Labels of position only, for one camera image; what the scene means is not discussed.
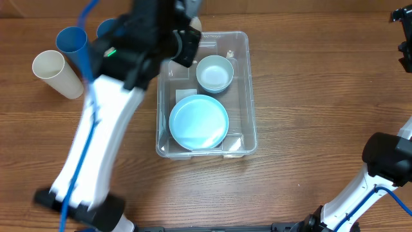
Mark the white label in bin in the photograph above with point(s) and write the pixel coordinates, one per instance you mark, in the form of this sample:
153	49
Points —
183	93

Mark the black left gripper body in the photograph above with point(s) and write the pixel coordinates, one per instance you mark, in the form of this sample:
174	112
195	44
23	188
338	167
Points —
175	44

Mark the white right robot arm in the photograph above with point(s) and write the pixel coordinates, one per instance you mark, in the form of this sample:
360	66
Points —
387	166

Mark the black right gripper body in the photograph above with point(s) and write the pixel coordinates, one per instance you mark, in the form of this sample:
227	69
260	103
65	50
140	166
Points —
405	15

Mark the blue cup left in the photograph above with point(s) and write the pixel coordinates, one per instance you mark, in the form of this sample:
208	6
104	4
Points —
72	42

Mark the grey bowl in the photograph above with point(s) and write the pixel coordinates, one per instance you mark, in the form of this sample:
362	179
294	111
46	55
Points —
214	71

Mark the light blue bowl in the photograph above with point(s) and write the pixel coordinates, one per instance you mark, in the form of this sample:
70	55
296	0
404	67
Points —
214	90

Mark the light blue plate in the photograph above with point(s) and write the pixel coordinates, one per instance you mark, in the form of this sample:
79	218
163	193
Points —
199	122

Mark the clear plastic storage bin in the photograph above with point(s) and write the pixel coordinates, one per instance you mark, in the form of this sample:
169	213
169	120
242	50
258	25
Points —
238	98

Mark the blue cup right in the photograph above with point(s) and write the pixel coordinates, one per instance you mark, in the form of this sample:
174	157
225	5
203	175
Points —
104	26

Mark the blue cup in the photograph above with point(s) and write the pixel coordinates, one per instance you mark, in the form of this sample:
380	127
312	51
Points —
72	42
104	26

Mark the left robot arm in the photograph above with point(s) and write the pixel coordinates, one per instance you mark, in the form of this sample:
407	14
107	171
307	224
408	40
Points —
117	68

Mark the cream cup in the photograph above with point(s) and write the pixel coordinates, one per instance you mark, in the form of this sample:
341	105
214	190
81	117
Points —
196	24
51	67

